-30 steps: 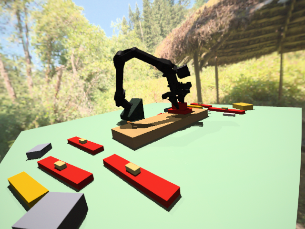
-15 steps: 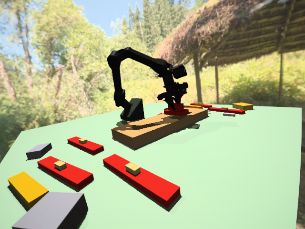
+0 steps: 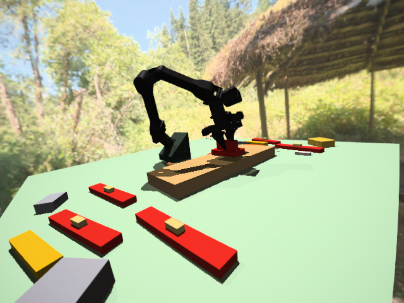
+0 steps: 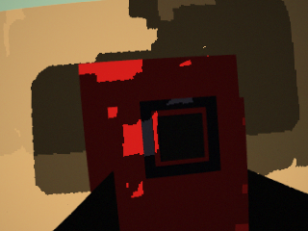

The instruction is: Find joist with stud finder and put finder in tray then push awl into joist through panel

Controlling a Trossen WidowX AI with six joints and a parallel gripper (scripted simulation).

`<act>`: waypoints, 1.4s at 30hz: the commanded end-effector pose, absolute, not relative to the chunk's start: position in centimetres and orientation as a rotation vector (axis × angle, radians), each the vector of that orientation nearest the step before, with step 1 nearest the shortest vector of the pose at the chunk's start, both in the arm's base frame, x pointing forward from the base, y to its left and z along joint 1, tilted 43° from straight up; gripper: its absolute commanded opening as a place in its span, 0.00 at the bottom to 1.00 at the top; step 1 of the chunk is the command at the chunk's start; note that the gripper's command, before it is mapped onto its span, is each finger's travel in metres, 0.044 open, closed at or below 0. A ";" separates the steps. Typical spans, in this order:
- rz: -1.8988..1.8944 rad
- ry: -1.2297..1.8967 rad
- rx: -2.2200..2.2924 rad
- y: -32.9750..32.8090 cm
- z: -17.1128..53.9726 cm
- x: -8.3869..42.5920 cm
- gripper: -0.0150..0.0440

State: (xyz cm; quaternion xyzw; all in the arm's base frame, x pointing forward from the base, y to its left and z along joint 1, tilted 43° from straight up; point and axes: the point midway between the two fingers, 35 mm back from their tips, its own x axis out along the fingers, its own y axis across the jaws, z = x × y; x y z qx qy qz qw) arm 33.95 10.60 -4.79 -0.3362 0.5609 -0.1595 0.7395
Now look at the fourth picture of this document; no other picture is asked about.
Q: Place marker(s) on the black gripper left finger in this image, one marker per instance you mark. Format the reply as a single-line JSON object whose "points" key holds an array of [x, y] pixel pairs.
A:
{"points": [[97, 212]]}

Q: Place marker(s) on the tan rectangular panel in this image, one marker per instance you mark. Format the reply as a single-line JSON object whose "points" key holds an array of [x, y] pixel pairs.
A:
{"points": [[43, 170]]}

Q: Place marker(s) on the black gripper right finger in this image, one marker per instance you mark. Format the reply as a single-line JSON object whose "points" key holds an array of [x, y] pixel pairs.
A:
{"points": [[274, 206]]}

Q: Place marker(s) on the red rectangular block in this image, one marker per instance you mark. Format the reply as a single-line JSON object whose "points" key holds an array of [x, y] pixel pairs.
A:
{"points": [[173, 130]]}

